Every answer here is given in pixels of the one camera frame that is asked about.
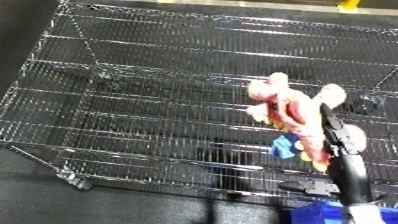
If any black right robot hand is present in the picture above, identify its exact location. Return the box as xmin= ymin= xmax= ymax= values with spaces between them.
xmin=277 ymin=103 xmax=377 ymax=206

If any pink plush toy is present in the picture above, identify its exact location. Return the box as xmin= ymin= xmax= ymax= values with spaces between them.
xmin=245 ymin=71 xmax=370 ymax=173

